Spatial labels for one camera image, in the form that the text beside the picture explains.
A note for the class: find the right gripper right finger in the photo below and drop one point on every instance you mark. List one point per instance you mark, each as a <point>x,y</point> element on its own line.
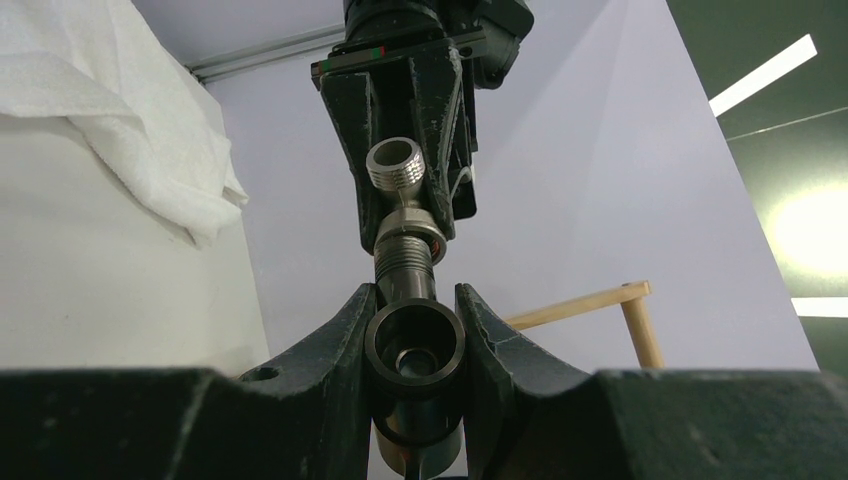
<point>531,415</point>

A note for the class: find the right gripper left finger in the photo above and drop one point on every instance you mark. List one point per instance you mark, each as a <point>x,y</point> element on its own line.
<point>300,415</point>

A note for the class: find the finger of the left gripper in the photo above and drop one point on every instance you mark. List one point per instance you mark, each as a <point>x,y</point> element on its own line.
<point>350,102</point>
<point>436,78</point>

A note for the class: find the dark metal faucet body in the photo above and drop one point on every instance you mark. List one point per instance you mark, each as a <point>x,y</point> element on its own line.
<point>414,350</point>

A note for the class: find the small silver tee fitting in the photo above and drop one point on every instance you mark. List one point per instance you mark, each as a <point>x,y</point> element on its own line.
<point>408,242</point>

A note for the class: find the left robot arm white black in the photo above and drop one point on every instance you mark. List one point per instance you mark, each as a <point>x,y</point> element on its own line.
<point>381,36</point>

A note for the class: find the wooden clothes rack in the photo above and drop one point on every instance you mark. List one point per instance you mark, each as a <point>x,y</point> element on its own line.
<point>629,298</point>

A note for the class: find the white towel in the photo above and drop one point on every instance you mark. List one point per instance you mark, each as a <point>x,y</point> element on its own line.
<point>98,65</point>

